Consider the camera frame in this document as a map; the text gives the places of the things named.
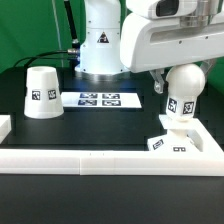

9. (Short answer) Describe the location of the white lamp bulb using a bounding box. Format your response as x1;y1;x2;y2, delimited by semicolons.
166;64;205;121

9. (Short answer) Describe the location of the black cable with connector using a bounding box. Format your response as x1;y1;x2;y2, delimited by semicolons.
13;48;80;68

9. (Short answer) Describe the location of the white lamp shade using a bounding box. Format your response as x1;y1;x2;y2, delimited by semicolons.
24;66;64;119

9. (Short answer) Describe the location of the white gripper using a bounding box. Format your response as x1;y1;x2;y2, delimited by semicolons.
120;0;224;94

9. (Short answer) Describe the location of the grey thin cable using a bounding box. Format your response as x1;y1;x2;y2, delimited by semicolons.
51;0;65;68

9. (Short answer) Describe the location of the white marker sheet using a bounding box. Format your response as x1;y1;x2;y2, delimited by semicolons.
61;92;141;108

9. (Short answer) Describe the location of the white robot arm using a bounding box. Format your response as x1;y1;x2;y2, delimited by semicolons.
76;0;224;93

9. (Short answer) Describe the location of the white fence wall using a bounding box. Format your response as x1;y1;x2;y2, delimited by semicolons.
0;118;224;176

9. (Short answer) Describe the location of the white lamp base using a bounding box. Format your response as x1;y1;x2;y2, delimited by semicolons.
147;115;199;153

